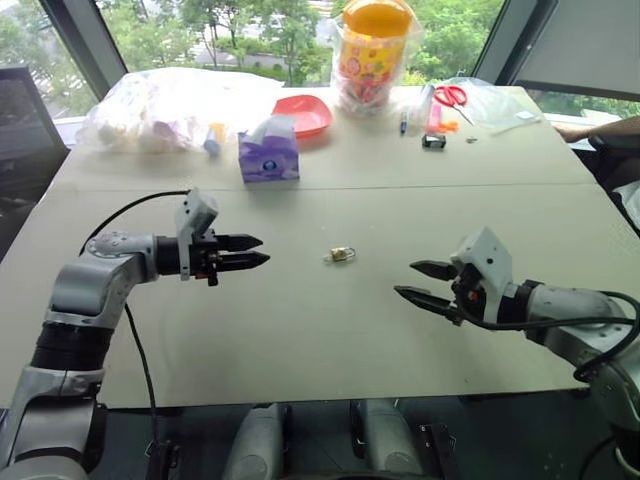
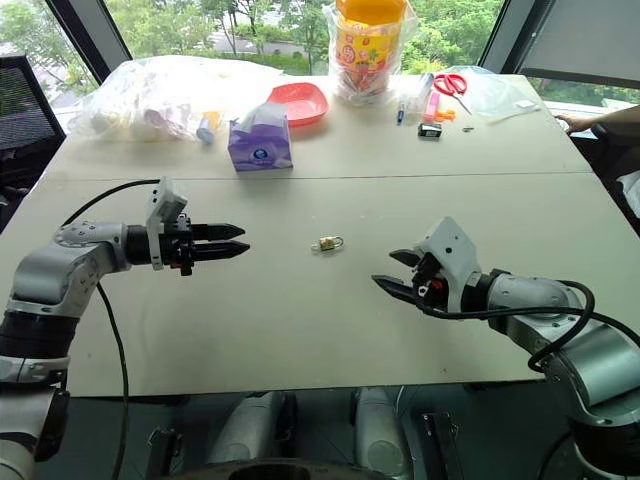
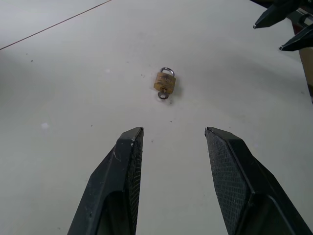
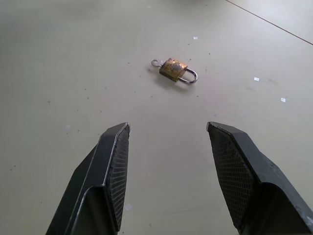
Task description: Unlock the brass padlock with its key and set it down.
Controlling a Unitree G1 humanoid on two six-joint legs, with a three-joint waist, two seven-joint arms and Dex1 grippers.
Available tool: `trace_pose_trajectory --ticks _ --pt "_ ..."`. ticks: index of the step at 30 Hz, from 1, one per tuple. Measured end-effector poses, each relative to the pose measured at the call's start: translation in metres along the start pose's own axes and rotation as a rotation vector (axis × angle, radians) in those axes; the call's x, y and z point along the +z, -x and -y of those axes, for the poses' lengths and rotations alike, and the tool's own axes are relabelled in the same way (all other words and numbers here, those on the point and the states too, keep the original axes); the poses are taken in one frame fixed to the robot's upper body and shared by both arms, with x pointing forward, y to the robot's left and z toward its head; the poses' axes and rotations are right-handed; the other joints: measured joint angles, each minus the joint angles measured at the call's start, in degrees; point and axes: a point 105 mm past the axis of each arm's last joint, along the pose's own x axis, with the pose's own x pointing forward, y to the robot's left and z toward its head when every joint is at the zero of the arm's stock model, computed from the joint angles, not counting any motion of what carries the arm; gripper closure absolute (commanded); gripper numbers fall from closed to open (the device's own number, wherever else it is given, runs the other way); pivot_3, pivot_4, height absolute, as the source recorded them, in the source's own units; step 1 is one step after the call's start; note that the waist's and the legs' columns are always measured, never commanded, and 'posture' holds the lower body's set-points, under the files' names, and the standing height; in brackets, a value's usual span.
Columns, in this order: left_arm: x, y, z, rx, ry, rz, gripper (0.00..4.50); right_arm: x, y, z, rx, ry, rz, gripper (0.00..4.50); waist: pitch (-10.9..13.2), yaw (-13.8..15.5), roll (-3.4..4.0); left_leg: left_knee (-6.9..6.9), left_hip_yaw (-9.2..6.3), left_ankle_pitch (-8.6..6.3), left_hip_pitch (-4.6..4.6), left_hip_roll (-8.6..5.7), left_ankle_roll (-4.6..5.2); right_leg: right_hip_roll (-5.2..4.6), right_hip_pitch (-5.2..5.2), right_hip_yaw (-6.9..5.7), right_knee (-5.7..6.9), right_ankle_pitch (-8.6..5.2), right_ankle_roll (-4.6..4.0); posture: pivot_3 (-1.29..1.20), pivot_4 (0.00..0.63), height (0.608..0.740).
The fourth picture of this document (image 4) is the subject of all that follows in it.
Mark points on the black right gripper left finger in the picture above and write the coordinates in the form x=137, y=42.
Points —
x=97, y=176

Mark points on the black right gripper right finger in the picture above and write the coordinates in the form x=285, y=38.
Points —
x=254, y=176

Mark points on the worn brass padlock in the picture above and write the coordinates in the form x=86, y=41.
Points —
x=174, y=69

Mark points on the small silver key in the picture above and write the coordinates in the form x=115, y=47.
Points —
x=155, y=63

